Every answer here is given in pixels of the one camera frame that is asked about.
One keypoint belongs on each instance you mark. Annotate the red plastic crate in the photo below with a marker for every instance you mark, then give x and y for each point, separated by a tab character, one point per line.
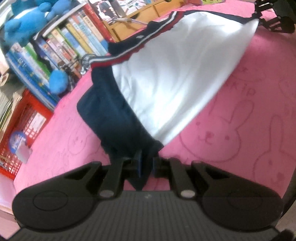
27	120

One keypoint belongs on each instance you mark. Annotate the stack of papers and books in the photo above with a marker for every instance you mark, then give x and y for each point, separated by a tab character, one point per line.
11	93

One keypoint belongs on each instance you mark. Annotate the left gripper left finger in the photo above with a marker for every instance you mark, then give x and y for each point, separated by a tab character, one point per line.
116	174

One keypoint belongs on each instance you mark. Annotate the white and navy jacket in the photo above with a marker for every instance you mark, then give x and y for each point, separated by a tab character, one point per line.
152	84

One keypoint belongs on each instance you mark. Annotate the smartphone with lit screen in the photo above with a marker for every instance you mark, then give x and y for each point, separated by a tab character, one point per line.
108	10

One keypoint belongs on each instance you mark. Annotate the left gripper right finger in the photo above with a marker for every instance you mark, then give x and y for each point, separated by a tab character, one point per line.
173	170

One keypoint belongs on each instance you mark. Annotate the blue plush ball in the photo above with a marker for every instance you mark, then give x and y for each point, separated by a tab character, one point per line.
58	82

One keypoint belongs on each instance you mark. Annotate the wooden drawer organizer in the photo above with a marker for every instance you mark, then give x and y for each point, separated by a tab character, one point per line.
154	11

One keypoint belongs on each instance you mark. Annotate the round blue tag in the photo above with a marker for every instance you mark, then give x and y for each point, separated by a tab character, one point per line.
18	145

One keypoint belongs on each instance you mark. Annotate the blue whale plush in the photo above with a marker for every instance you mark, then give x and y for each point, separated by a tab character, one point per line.
30	17

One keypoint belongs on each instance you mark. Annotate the miniature bicycle model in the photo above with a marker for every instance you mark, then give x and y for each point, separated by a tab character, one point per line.
75	69

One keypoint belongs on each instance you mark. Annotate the row of books left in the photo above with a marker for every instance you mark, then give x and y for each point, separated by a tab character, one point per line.
74	34

